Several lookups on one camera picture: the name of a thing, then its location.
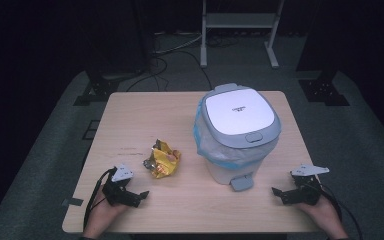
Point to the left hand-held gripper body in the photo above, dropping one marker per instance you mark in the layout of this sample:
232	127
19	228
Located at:
116	195

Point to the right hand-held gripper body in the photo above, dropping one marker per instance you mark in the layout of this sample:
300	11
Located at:
305	191

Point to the yellow snack wrapper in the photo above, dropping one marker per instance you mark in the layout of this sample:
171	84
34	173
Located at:
163	161

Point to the clear blue bin liner bag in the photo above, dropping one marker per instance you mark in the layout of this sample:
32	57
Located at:
213	146

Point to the white pedal bin grey lid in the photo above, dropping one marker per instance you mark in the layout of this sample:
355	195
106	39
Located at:
240	113

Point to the person's left hand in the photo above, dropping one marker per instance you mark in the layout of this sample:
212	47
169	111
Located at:
100	216

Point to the person's right hand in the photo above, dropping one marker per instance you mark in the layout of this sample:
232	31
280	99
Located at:
326	216

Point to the grey tape strip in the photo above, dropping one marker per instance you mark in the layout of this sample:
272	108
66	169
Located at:
72	202

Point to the dark floor socket plate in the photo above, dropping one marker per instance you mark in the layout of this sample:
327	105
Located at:
91	130

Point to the black stand base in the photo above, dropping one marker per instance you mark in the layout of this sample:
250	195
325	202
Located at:
323	90
100	88

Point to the white metal stand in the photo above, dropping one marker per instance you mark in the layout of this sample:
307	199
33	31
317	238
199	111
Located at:
240	20

